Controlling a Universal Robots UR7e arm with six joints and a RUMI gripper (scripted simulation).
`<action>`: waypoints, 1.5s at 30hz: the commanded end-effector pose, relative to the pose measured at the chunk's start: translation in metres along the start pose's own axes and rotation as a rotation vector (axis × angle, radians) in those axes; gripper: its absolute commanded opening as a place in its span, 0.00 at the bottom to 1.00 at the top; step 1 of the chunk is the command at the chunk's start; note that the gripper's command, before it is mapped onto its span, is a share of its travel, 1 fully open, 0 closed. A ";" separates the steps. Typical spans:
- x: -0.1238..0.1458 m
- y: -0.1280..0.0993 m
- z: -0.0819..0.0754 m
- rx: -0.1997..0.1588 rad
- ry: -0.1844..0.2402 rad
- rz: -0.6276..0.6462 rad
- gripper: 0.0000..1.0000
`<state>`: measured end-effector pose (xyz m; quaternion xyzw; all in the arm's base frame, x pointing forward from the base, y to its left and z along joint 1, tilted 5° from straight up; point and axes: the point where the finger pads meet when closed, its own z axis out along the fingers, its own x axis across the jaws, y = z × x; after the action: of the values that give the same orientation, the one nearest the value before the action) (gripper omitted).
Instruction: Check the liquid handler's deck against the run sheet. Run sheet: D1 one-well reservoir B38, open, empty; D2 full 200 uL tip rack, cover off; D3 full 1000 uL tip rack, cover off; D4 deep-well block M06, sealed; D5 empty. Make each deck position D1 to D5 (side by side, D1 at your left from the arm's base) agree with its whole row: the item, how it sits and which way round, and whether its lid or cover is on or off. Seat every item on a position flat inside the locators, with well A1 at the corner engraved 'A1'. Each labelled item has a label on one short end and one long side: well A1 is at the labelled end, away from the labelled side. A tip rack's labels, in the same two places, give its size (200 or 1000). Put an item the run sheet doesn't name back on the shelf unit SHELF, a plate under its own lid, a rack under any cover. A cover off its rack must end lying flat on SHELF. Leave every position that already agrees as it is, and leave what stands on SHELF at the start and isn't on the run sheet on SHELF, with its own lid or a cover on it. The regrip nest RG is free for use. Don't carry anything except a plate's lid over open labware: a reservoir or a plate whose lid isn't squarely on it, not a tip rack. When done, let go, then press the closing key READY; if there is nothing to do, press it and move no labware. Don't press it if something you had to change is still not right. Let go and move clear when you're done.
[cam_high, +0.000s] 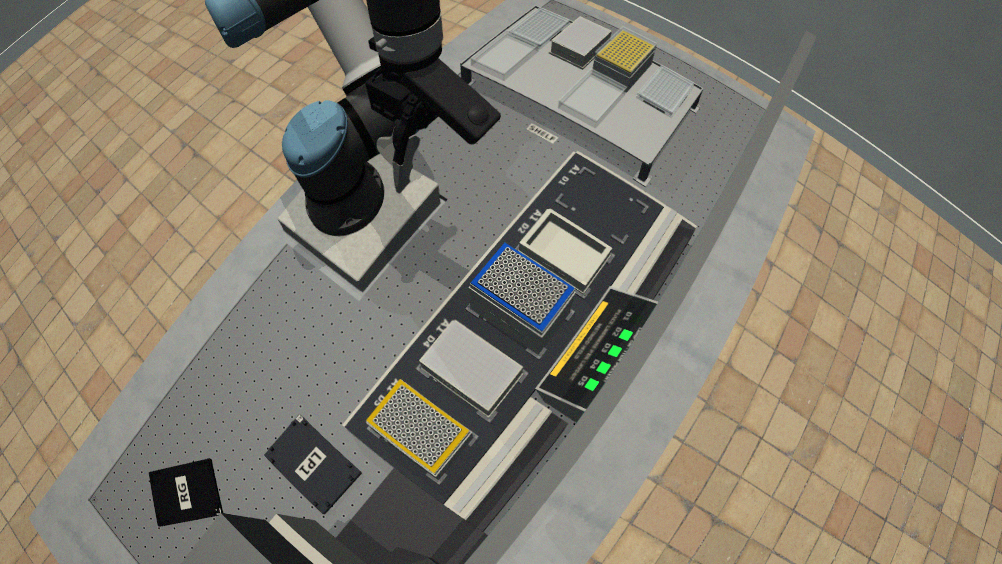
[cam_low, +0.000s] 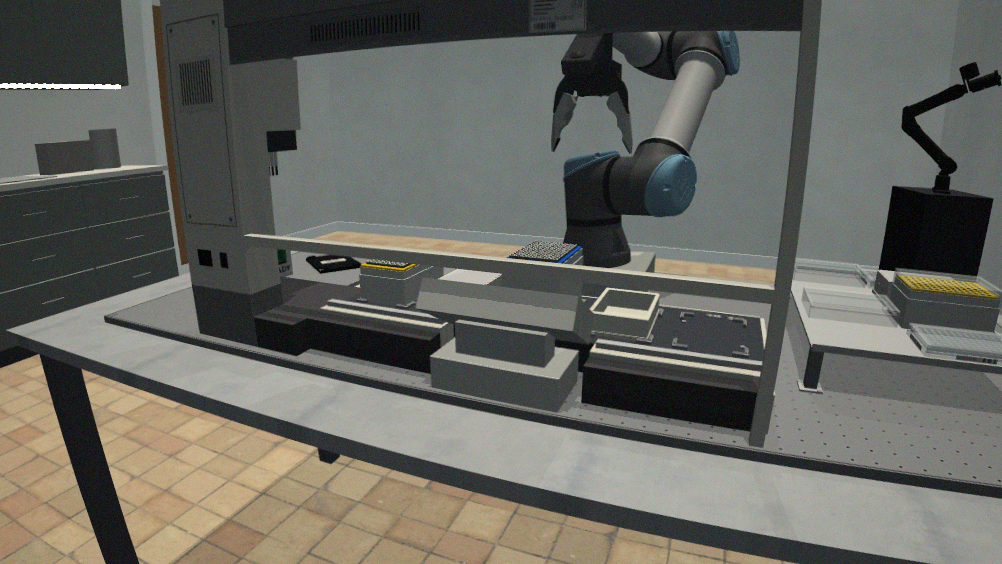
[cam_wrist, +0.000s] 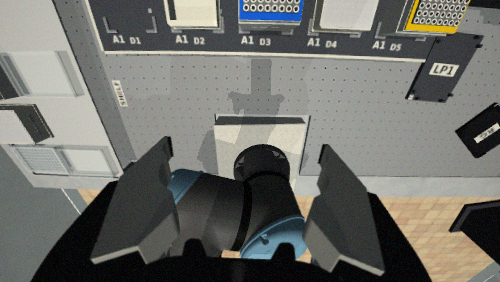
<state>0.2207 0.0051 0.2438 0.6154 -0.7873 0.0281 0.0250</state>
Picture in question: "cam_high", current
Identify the blue tip rack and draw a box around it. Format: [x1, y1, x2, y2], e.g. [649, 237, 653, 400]
[469, 243, 576, 355]

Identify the grey flat shelf table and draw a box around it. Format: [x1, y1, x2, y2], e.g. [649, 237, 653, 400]
[460, 5, 703, 182]

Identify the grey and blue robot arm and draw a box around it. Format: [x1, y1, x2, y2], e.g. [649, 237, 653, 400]
[205, 0, 501, 236]

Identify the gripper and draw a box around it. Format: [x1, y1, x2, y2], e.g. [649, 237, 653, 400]
[365, 44, 442, 194]

